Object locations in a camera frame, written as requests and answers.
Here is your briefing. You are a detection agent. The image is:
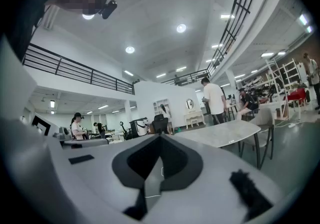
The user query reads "black metal railing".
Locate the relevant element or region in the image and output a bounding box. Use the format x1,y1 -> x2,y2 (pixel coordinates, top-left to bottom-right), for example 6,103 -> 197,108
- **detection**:
22,42 -> 136,96
161,0 -> 265,86

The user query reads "red cloth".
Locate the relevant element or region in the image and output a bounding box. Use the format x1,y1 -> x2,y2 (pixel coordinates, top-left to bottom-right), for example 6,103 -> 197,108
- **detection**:
283,87 -> 307,105

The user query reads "grey chair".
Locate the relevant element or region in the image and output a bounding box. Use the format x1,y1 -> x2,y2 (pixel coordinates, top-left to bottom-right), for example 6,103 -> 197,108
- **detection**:
241,106 -> 276,161

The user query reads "black head-mounted camera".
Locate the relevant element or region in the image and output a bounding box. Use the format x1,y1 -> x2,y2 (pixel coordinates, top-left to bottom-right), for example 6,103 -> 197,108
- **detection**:
98,0 -> 118,20

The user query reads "white ladder shelf rack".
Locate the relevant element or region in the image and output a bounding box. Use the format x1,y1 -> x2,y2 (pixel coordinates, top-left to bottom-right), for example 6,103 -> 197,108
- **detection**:
264,57 -> 305,120

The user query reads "white shelf cabinet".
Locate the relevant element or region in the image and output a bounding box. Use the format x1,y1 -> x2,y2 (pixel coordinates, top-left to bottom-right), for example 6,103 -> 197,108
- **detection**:
152,97 -> 170,116

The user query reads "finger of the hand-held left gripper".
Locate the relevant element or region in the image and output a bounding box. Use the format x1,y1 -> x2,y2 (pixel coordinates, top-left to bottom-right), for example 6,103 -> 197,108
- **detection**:
63,139 -> 110,149

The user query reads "person's black clothing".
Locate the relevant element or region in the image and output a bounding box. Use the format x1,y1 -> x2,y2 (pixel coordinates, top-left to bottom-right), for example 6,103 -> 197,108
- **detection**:
4,0 -> 63,63

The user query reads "grey marble table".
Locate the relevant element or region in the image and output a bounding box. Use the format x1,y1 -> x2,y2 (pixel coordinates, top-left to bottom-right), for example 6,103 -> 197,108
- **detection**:
173,120 -> 263,171

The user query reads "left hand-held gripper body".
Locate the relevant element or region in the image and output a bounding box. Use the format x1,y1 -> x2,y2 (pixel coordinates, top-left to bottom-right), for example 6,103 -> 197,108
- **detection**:
31,114 -> 76,144

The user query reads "rack of dark shoes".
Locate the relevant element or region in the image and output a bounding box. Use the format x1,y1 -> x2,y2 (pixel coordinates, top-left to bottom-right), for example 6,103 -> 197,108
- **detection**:
241,72 -> 285,101

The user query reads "white vanity dresser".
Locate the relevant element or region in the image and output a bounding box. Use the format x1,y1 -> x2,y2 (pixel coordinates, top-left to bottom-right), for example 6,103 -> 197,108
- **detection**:
183,110 -> 207,129

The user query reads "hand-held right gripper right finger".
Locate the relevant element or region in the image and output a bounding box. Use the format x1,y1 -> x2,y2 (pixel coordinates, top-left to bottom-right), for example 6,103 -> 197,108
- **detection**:
149,134 -> 285,224

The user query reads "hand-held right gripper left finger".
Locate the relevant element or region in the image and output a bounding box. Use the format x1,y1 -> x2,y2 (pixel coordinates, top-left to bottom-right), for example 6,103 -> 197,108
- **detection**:
48,134 -> 162,221

